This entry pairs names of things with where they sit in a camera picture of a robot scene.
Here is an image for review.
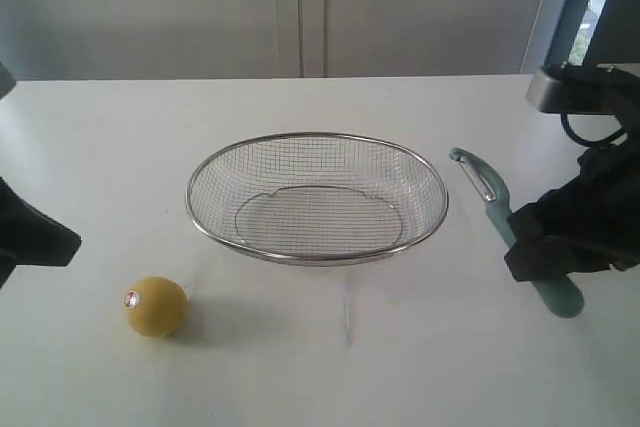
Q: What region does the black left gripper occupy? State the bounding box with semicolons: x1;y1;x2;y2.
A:
0;179;82;287

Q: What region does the oval steel mesh basket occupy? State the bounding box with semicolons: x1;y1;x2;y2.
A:
185;132;449;267

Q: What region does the teal handled peeler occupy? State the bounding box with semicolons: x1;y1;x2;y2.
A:
449;147;585;319

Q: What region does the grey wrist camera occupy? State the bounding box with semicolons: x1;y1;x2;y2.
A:
526;63;639;115
0;63;17;99

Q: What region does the yellow lemon with sticker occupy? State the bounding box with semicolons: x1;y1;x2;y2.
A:
122;277;189;338

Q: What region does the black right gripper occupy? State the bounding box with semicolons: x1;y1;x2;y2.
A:
504;135;639;282

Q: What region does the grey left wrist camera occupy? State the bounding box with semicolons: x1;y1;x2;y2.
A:
0;63;17;99

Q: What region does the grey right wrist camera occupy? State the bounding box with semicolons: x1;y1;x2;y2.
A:
526;63;639;115

